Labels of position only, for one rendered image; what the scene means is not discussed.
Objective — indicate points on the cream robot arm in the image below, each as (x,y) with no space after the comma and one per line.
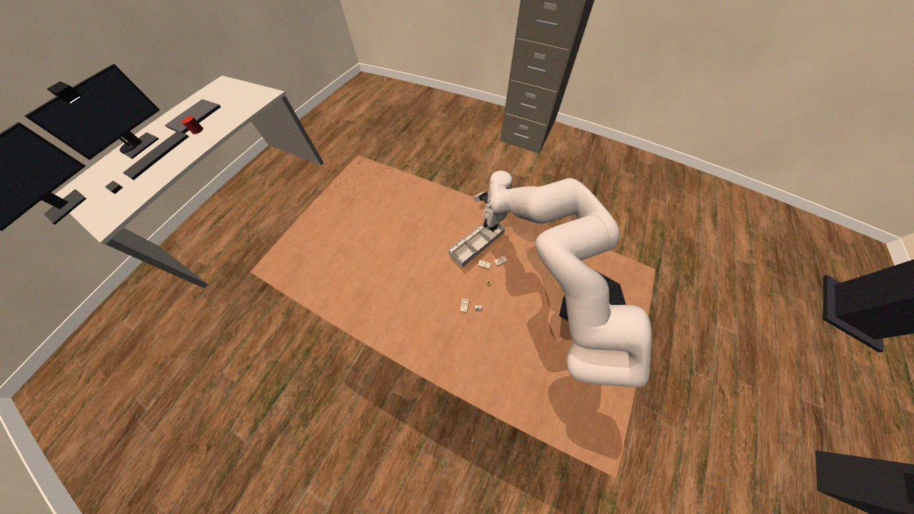
(623,331)

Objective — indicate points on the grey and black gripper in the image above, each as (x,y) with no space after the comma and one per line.
(492,219)

